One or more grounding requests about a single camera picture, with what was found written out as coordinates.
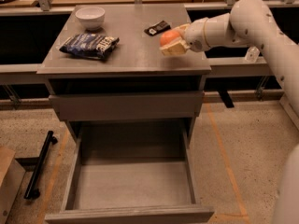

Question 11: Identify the cardboard box at right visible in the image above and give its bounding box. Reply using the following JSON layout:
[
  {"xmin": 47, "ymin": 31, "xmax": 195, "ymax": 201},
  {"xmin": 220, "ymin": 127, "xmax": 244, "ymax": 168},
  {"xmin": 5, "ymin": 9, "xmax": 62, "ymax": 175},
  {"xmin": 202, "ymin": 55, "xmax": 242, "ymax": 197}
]
[{"xmin": 279, "ymin": 94, "xmax": 299, "ymax": 130}]

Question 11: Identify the white ceramic bowl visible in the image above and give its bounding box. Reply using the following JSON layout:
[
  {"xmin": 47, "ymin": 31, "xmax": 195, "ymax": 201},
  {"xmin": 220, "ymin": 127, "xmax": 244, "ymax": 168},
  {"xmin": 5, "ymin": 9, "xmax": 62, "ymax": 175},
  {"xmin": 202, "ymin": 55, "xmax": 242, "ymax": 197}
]
[{"xmin": 75, "ymin": 7, "xmax": 106, "ymax": 31}]

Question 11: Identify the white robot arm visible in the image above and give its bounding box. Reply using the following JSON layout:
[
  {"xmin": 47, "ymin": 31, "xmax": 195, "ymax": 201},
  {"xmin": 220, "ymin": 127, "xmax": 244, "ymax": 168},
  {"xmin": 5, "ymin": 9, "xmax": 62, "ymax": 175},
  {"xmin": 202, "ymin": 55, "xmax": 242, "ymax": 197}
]
[{"xmin": 160, "ymin": 0, "xmax": 299, "ymax": 224}]

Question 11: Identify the black snack bar wrapper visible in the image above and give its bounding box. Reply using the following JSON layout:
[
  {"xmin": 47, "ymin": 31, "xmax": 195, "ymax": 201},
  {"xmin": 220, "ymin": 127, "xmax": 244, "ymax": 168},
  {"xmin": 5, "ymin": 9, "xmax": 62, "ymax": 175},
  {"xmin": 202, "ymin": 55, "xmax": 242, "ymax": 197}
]
[{"xmin": 144, "ymin": 21, "xmax": 171, "ymax": 36}]

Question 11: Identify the grey drawer cabinet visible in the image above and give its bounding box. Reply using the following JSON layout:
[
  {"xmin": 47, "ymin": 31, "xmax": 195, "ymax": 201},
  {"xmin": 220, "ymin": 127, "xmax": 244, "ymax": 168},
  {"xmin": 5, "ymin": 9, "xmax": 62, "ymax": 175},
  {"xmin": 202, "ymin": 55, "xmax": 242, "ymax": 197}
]
[{"xmin": 38, "ymin": 4, "xmax": 211, "ymax": 138}]

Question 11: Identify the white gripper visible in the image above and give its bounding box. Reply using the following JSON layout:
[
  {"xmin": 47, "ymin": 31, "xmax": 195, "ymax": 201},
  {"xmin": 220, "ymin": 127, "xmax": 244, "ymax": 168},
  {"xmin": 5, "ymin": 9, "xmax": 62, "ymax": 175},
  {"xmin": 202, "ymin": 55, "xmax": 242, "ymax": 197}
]
[{"xmin": 160, "ymin": 18, "xmax": 209, "ymax": 56}]

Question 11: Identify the black metal bar handle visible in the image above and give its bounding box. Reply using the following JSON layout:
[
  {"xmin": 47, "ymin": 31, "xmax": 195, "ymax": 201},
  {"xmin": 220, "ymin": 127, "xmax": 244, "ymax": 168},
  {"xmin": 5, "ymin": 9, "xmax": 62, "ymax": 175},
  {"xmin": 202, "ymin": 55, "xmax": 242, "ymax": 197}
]
[{"xmin": 23, "ymin": 131, "xmax": 58, "ymax": 200}]

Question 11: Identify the open grey middle drawer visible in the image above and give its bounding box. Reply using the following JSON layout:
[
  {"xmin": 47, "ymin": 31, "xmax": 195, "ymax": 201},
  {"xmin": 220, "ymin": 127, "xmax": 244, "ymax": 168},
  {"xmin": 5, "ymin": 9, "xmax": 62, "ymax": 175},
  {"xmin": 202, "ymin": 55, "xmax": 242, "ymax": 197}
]
[{"xmin": 45, "ymin": 119, "xmax": 214, "ymax": 224}]

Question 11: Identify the closed grey top drawer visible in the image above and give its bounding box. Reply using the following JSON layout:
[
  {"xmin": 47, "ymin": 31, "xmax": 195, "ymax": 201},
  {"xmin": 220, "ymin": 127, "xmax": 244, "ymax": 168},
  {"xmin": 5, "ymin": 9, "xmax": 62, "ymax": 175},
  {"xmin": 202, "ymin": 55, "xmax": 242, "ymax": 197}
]
[{"xmin": 50, "ymin": 91, "xmax": 203, "ymax": 121}]

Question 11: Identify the dark blue chip bag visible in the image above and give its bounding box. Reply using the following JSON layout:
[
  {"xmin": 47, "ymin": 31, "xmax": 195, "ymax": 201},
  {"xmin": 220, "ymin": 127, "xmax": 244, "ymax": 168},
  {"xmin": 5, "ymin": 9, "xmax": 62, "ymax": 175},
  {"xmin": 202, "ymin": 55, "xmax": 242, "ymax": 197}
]
[{"xmin": 59, "ymin": 33, "xmax": 120, "ymax": 60}]

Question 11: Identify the grey shelf rail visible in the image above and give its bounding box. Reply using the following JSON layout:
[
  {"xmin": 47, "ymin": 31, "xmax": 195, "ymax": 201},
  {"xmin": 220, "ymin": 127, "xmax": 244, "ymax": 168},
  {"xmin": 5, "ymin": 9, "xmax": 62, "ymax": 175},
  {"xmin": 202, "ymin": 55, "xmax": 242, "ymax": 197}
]
[{"xmin": 0, "ymin": 57, "xmax": 272, "ymax": 85}]

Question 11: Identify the clear sanitizer pump bottle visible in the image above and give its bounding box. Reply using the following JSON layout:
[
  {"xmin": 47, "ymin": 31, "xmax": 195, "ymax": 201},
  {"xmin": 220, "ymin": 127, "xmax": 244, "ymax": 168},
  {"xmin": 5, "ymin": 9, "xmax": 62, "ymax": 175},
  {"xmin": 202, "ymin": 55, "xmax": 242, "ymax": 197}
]
[{"xmin": 245, "ymin": 46, "xmax": 260, "ymax": 63}]

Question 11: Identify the orange fruit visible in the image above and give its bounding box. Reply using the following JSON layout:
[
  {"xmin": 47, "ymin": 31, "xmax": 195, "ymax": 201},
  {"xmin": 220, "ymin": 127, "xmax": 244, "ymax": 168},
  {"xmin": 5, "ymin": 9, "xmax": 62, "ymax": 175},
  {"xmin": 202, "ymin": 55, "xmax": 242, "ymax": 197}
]
[{"xmin": 160, "ymin": 30, "xmax": 180, "ymax": 47}]

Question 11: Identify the wooden box at left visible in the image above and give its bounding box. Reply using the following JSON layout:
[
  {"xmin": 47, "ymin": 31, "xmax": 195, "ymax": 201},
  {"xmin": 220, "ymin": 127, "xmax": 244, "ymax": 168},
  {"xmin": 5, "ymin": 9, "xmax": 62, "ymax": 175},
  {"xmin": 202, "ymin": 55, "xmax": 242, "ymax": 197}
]
[{"xmin": 0, "ymin": 147, "xmax": 25, "ymax": 224}]

